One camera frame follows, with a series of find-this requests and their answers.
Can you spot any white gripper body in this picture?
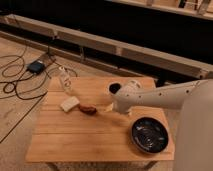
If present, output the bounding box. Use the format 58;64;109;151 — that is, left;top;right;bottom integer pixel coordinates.
107;80;142;115

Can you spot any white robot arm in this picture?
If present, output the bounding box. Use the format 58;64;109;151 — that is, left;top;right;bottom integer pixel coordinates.
109;79;213;171

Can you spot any black bowl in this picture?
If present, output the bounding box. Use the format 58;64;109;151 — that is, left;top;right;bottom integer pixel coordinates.
131;117;169;154

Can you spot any wooden table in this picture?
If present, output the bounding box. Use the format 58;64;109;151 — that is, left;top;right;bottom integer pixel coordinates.
26;77;174;163

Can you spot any clear plastic bottle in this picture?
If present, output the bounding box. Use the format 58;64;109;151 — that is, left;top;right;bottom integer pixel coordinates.
59;67;71;94

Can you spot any wooden shelf frame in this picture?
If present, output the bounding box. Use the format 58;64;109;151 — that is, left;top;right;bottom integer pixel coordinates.
0;14;213;78

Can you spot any black floor cable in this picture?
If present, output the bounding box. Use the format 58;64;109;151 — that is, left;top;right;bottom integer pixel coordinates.
0;43;78;144

